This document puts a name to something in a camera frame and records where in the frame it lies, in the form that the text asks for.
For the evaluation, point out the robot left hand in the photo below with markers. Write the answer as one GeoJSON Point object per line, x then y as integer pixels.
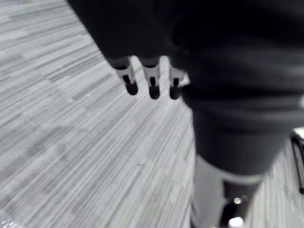
{"type": "Point", "coordinates": [213, 71]}

